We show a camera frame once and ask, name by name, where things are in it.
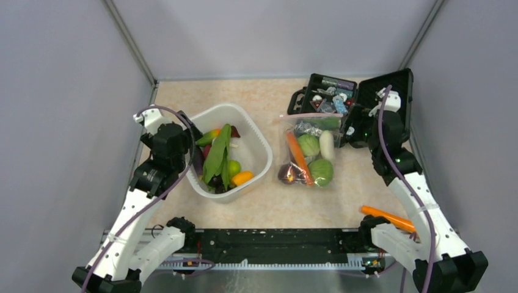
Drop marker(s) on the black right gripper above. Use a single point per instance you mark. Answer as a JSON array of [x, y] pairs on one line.
[[357, 113]]

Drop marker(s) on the orange object behind right arm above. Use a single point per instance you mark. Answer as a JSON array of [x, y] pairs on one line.
[[399, 222]]

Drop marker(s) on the white radish toy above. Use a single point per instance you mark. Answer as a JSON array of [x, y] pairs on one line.
[[327, 146]]

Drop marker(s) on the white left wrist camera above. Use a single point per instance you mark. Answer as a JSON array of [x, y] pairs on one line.
[[151, 120]]

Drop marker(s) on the black poker chip case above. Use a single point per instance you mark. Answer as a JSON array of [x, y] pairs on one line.
[[363, 93]]

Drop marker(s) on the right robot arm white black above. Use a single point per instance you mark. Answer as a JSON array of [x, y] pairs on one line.
[[440, 261]]

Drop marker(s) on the small orange fruit toy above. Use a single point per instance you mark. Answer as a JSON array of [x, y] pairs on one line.
[[241, 178]]

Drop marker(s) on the clear zip top bag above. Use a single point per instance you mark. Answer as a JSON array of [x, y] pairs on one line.
[[295, 124]]

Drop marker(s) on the green cabbage toy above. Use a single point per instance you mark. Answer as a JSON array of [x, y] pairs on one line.
[[322, 172], [309, 145]]

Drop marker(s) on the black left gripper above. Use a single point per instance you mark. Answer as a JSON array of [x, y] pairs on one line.
[[187, 134]]

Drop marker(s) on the dark purple round fruit toy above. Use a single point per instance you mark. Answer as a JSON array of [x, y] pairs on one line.
[[289, 174]]

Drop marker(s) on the dark purple eggplant toy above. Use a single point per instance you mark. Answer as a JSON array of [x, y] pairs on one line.
[[198, 161]]

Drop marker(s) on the small green lime toy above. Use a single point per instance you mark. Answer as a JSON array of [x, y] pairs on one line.
[[234, 167]]

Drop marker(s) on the green leafy vegetable toy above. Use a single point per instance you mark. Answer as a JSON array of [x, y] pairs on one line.
[[217, 160]]

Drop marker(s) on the leafy green sprig toy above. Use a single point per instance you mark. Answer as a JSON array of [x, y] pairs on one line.
[[325, 123]]

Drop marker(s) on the green orange mango toy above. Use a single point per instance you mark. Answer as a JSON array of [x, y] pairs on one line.
[[208, 137]]

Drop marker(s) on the orange carrot toy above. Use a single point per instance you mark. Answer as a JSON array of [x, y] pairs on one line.
[[298, 155]]

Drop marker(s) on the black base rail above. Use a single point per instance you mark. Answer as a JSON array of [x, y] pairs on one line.
[[286, 247]]

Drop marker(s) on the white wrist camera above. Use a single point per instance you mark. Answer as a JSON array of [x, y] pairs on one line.
[[151, 120], [393, 102]]

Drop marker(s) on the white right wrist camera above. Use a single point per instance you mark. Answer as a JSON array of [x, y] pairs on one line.
[[393, 102]]

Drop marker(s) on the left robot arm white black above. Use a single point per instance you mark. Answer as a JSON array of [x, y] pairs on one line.
[[118, 266]]

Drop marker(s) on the white plastic basket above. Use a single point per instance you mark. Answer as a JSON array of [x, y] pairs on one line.
[[253, 151]]

